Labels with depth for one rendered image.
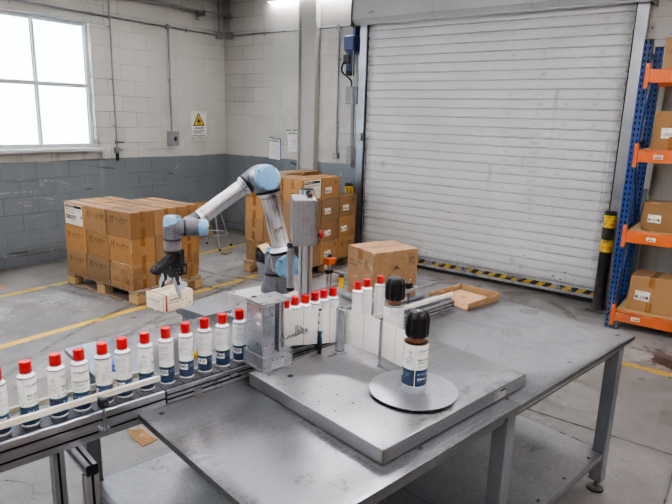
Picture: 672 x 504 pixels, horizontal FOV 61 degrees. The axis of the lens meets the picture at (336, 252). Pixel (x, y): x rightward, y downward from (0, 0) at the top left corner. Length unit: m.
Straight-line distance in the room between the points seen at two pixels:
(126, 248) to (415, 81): 3.80
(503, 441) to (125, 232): 4.26
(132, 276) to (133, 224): 0.49
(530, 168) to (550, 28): 1.41
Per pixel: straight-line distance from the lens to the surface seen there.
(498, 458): 2.31
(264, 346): 2.13
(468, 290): 3.46
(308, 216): 2.34
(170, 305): 2.63
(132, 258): 5.72
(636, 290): 5.84
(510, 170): 6.64
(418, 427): 1.87
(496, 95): 6.71
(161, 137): 8.61
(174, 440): 1.91
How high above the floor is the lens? 1.80
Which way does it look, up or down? 13 degrees down
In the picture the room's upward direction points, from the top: 2 degrees clockwise
